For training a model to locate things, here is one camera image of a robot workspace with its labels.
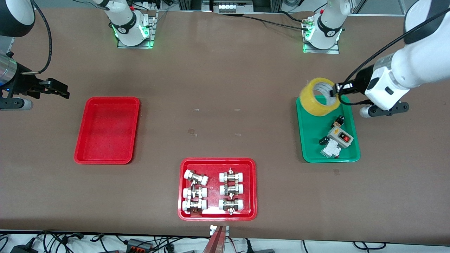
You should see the yellow clear packing tape roll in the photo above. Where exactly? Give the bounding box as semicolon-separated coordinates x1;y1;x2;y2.
299;78;341;117

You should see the green plastic tray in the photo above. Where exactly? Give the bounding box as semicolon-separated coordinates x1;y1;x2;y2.
296;95;361;163

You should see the red plastic tray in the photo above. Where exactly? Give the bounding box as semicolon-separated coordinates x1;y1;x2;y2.
74;97;140;165
178;157;257;221

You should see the white circuit breaker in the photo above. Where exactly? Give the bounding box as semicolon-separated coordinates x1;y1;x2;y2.
321;140;342;158

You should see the white metal pipe fitting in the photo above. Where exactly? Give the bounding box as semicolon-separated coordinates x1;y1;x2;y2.
219;183;244;196
183;186;208;199
182;199;208;215
184;169;209;186
219;168;245;183
218;197;245;215

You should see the grey power strip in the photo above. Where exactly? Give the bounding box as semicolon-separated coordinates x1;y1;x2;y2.
213;0;254;14

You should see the black power adapter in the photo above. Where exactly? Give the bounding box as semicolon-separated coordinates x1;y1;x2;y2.
11;244;38;253

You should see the black connector box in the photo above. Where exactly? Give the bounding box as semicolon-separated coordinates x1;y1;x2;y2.
126;238;152;253

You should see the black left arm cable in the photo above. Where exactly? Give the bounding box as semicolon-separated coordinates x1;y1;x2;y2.
337;7;450;106

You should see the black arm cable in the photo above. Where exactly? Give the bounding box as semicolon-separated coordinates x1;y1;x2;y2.
20;0;53;75
337;7;450;106

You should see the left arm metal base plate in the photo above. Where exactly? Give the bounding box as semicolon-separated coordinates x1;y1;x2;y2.
303;16;340;54

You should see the grey on-off switch box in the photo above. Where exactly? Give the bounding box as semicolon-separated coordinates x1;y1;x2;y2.
327;126;354;149

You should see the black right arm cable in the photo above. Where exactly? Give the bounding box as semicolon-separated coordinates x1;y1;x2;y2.
20;0;53;75

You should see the black table cable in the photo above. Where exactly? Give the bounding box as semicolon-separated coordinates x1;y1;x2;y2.
242;15;307;31

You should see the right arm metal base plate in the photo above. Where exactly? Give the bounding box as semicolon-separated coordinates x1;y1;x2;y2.
117;10;158;49

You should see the black floor cable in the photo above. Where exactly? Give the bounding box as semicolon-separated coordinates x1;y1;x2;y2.
90;234;127;247
302;240;387;251
35;230;85;253

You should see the aluminium camera pole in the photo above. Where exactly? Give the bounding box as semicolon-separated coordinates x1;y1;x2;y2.
202;225;231;253

